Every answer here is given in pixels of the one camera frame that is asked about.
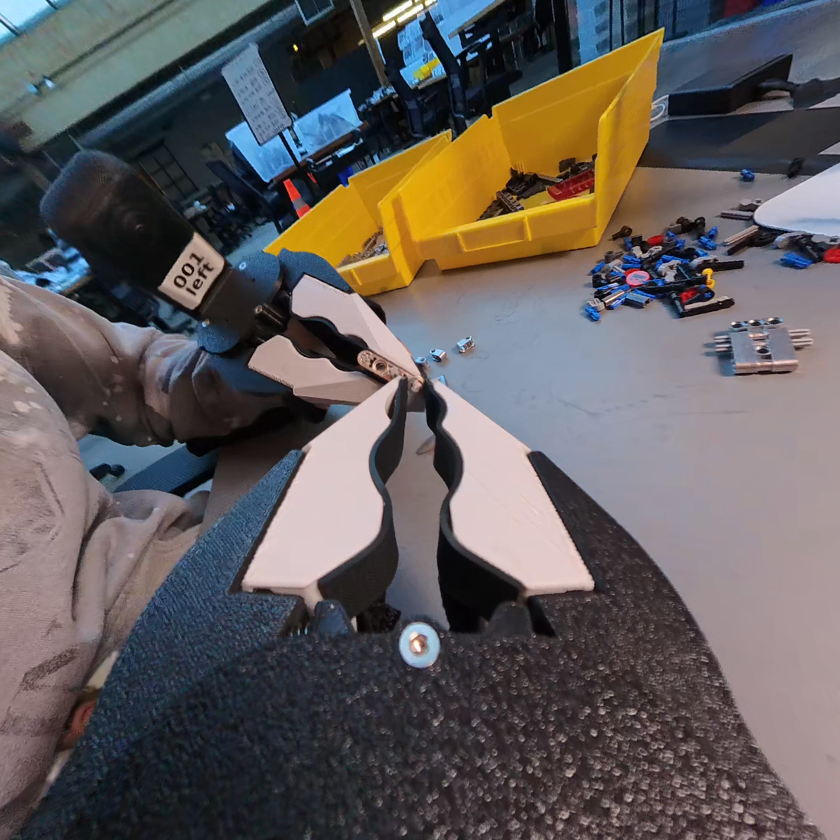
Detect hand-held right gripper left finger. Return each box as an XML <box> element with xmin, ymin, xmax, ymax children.
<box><xmin>241</xmin><ymin>378</ymin><xmax>410</xmax><ymax>618</ymax></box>

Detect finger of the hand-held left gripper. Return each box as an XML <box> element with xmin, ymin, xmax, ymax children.
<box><xmin>246</xmin><ymin>336</ymin><xmax>397</xmax><ymax>408</ymax></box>
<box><xmin>289</xmin><ymin>273</ymin><xmax>429</xmax><ymax>391</ymax></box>

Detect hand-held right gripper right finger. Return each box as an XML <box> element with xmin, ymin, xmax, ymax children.
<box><xmin>423</xmin><ymin>381</ymin><xmax>595</xmax><ymax>620</ymax></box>

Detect small grey beam assembly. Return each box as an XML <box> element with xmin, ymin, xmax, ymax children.
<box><xmin>713</xmin><ymin>315</ymin><xmax>815</xmax><ymax>376</ymax></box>
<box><xmin>352</xmin><ymin>348</ymin><xmax>424</xmax><ymax>391</ymax></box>

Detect yellow bin with grey parts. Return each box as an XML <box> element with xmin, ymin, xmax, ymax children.
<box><xmin>263</xmin><ymin>132</ymin><xmax>454</xmax><ymax>296</ymax></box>

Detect grey desk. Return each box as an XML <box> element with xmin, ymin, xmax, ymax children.
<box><xmin>210</xmin><ymin>53</ymin><xmax>840</xmax><ymax>840</ymax></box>

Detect black dimpled pad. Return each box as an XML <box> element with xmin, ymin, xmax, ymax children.
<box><xmin>184</xmin><ymin>401</ymin><xmax>329</xmax><ymax>454</ymax></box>

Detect white paper sign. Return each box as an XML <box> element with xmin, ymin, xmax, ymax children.
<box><xmin>221</xmin><ymin>44</ymin><xmax>292</xmax><ymax>145</ymax></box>

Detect computer monitor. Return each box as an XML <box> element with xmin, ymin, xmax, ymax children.
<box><xmin>292</xmin><ymin>90</ymin><xmax>362</xmax><ymax>158</ymax></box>

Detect pile of black building parts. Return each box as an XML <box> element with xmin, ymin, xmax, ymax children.
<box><xmin>479</xmin><ymin>158</ymin><xmax>598</xmax><ymax>221</ymax></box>

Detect pile of small coloured pieces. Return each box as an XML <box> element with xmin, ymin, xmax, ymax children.
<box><xmin>582</xmin><ymin>197</ymin><xmax>840</xmax><ymax>322</ymax></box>

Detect yellow bin with black parts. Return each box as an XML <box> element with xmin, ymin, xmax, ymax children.
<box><xmin>381</xmin><ymin>29</ymin><xmax>664</xmax><ymax>273</ymax></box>

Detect black flat mat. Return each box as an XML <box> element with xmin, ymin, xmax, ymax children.
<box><xmin>637</xmin><ymin>103</ymin><xmax>840</xmax><ymax>172</ymax></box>

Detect black power adapter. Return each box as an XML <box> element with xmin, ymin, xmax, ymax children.
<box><xmin>667</xmin><ymin>53</ymin><xmax>840</xmax><ymax>116</ymax></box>

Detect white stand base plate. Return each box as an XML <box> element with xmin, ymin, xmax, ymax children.
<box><xmin>755</xmin><ymin>161</ymin><xmax>840</xmax><ymax>240</ymax></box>

